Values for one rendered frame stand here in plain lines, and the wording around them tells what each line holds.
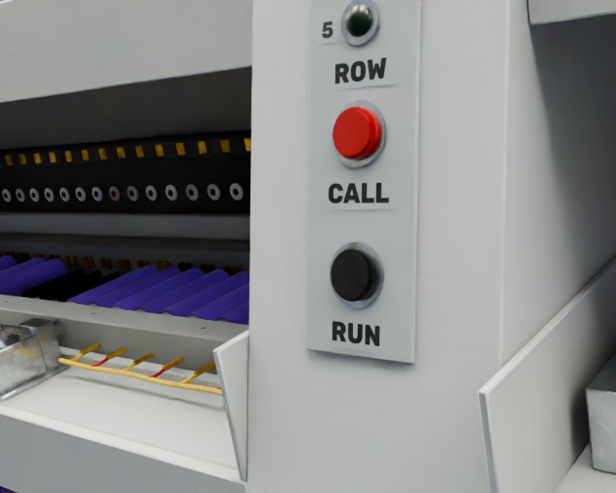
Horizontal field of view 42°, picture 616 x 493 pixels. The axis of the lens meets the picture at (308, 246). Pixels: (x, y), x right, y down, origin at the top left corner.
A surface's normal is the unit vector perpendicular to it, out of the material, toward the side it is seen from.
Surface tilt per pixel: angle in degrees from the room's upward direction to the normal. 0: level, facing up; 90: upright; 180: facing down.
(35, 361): 90
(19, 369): 90
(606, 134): 90
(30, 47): 107
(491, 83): 90
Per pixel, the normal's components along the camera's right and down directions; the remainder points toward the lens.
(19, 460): -0.60, 0.30
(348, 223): -0.62, 0.02
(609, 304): 0.78, 0.03
